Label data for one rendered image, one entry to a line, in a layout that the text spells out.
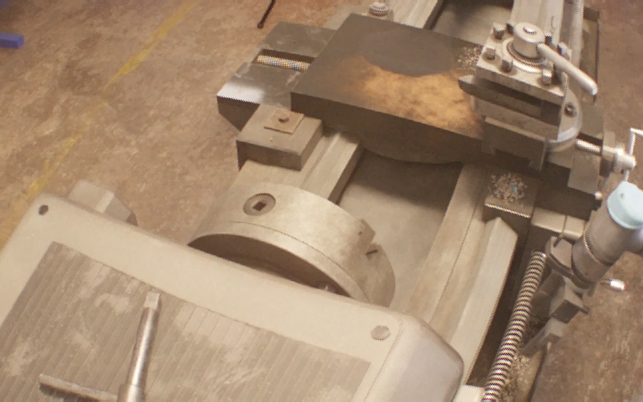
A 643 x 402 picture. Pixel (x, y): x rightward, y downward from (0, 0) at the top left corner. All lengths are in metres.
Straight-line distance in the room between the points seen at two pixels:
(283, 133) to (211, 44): 1.89
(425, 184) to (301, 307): 1.01
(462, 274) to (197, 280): 0.73
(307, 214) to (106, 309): 0.33
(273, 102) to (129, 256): 0.92
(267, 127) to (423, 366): 0.95
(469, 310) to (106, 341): 0.76
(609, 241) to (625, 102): 2.16
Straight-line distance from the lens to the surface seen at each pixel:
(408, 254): 1.55
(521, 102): 1.32
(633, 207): 1.21
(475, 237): 1.43
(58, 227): 0.80
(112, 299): 0.71
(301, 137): 1.53
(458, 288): 1.36
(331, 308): 0.69
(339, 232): 0.93
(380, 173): 1.69
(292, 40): 1.80
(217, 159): 2.82
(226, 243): 0.94
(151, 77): 3.29
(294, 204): 0.94
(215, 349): 0.66
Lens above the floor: 1.88
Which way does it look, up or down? 44 degrees down
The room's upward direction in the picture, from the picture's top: 2 degrees counter-clockwise
